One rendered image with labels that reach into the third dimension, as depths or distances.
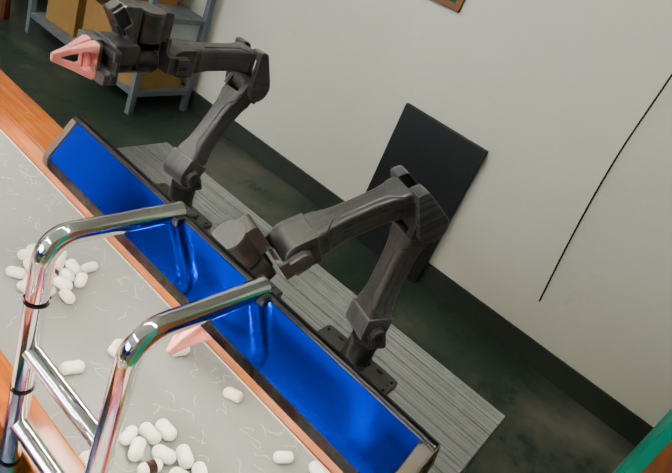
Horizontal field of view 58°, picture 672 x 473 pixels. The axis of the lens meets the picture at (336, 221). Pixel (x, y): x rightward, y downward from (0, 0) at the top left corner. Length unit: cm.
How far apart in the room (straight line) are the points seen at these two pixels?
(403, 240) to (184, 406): 46
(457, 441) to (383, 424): 71
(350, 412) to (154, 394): 48
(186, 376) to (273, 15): 261
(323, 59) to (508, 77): 98
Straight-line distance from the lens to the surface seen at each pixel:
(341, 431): 61
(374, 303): 117
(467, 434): 133
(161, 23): 124
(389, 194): 102
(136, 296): 118
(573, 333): 284
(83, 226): 66
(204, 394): 104
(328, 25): 319
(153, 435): 95
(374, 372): 131
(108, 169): 82
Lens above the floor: 150
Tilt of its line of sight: 28 degrees down
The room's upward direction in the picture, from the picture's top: 24 degrees clockwise
